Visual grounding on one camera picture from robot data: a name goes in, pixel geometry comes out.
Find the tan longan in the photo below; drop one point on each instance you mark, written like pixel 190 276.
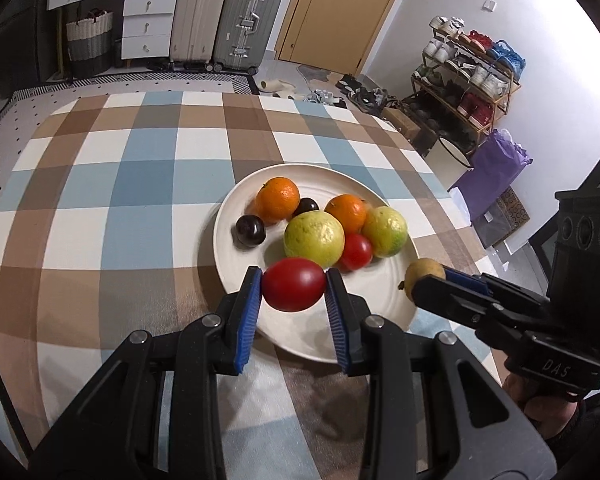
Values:
pixel 420 272

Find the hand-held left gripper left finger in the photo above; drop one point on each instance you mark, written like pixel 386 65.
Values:
pixel 245 315

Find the person's right forearm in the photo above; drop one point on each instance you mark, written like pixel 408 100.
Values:
pixel 595 425

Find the wooden door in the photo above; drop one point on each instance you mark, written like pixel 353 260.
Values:
pixel 340 10

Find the red tomato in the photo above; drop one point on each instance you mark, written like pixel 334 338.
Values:
pixel 294 285
pixel 356 252

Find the patterned doormat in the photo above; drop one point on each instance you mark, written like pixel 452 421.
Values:
pixel 512 207

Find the purple bag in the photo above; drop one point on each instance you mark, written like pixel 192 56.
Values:
pixel 495 170

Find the wooden shoe rack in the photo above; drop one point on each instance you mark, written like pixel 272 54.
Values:
pixel 505 105

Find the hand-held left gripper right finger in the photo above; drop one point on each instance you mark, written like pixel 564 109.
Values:
pixel 336 315

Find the rows of shoes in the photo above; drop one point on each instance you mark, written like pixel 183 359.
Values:
pixel 470 75

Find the scattered slippers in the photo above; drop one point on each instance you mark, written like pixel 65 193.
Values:
pixel 330 92

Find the yellow-green guava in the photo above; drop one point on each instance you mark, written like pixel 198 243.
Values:
pixel 314 237

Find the small grey floor mat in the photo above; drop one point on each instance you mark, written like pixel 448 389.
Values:
pixel 314 74

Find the white light switch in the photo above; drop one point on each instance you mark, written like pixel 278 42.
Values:
pixel 489 5

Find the brown cardboard box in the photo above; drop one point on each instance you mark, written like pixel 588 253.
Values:
pixel 400 120

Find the woven laundry basket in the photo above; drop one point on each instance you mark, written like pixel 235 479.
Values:
pixel 90 35

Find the person's right hand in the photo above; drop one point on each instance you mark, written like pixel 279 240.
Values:
pixel 535 410

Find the cream round plate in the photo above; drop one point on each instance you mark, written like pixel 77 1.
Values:
pixel 290 335

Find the beige suitcase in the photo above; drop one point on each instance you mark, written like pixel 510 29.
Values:
pixel 197 15

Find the green-orange citrus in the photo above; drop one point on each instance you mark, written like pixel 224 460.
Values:
pixel 386 230

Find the grey flat bag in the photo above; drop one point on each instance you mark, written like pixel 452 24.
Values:
pixel 492 227

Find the grey ribbed suitcase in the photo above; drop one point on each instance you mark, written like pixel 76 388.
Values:
pixel 245 20

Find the checkered tablecloth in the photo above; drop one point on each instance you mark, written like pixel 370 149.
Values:
pixel 105 185

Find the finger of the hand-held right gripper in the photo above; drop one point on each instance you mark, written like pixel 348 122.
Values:
pixel 510 295
pixel 455 302

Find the dark purple plum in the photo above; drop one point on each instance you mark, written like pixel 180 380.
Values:
pixel 309 206
pixel 250 230

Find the orange mandarin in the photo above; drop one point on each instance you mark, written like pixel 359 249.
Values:
pixel 278 199
pixel 347 211

